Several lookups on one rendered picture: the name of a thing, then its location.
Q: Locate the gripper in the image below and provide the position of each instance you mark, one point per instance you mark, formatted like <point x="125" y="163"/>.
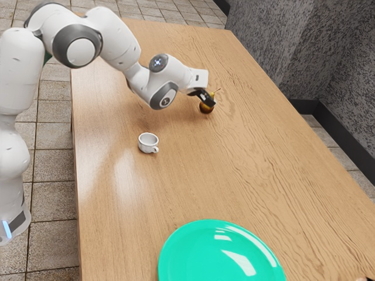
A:
<point x="205" y="97"/>

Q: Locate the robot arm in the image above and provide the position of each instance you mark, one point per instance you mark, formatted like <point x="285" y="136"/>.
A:
<point x="88" y="44"/>

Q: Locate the teal plate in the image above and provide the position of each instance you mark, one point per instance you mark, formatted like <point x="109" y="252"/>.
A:
<point x="216" y="254"/>

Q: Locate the yellow-brown pear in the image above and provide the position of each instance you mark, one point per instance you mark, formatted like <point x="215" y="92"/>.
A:
<point x="206" y="109"/>

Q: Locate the white cup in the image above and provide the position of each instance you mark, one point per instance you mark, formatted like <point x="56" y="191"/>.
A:
<point x="147" y="142"/>

